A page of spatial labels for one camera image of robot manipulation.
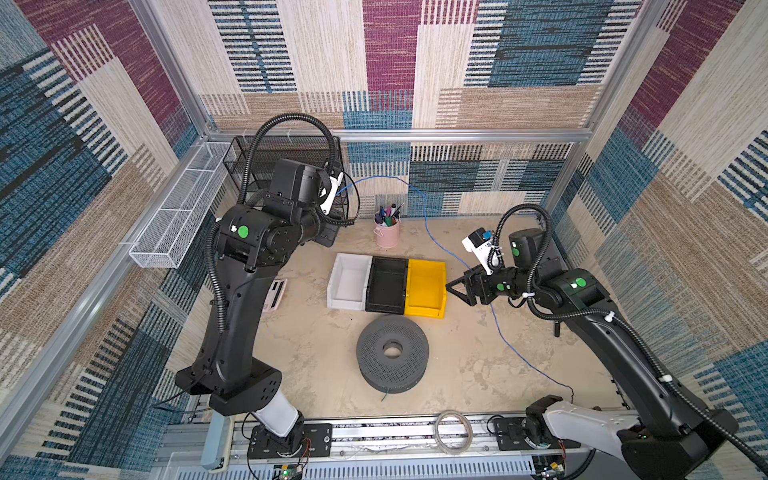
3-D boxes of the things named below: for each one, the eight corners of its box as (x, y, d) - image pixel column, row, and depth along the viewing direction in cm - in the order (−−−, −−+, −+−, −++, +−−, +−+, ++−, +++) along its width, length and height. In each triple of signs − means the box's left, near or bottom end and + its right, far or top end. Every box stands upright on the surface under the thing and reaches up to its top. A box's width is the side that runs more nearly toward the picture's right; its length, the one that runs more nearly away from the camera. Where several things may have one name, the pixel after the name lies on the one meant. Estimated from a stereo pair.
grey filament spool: (356, 393, 82) (354, 386, 77) (360, 322, 95) (359, 312, 90) (430, 393, 82) (432, 386, 77) (424, 321, 95) (426, 312, 90)
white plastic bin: (327, 310, 98) (323, 298, 92) (340, 265, 109) (337, 251, 103) (364, 315, 97) (362, 302, 91) (373, 269, 108) (372, 255, 102)
